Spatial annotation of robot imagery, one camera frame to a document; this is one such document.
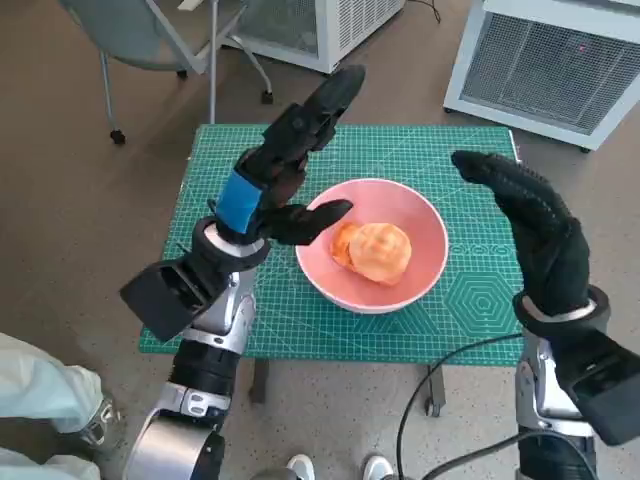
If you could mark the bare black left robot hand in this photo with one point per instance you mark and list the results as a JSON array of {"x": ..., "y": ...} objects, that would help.
[{"x": 280, "y": 165}]

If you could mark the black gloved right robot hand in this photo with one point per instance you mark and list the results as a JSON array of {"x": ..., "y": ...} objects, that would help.
[{"x": 545, "y": 235}]

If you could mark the long orange toy bread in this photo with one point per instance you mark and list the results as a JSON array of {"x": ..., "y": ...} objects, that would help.
[{"x": 341, "y": 245}]

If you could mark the pink bowl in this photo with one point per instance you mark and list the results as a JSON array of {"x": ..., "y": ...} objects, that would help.
[{"x": 430, "y": 250}]

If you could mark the round toy bread bun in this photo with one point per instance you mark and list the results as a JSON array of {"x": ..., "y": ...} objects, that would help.
[{"x": 380, "y": 250}]

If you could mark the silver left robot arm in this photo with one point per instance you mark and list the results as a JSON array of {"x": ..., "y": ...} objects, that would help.
[{"x": 200, "y": 360}]

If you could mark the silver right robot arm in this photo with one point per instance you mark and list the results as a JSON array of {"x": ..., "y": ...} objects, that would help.
[{"x": 545, "y": 390}]

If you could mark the green cutting mat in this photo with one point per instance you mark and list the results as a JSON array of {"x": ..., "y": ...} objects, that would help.
[{"x": 390, "y": 150}]

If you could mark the grey metal pole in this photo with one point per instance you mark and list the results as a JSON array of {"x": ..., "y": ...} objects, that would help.
[{"x": 213, "y": 75}]

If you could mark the white louvred mesh cabinet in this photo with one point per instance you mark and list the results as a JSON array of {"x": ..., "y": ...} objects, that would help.
[{"x": 345, "y": 25}]

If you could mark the large white mesh cabinet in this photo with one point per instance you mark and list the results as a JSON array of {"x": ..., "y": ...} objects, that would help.
[{"x": 540, "y": 65}]

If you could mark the black table leg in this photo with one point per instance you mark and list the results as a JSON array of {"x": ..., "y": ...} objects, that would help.
[
  {"x": 436, "y": 395},
  {"x": 259, "y": 380}
]

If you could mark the grey wheeled chair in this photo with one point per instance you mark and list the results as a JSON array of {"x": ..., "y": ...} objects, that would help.
[{"x": 130, "y": 35}]

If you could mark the white shoe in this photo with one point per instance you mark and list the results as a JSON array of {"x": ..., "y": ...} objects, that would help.
[
  {"x": 377, "y": 467},
  {"x": 301, "y": 467}
]

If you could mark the person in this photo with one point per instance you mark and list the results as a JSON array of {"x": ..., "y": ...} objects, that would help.
[{"x": 45, "y": 390}]

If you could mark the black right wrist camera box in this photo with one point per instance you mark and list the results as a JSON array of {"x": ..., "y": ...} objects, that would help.
[{"x": 605, "y": 385}]

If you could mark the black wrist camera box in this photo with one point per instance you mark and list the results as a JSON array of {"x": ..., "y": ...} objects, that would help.
[
  {"x": 605, "y": 385},
  {"x": 165, "y": 295}
]

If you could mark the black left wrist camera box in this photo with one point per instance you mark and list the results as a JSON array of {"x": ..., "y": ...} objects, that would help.
[{"x": 165, "y": 295}]

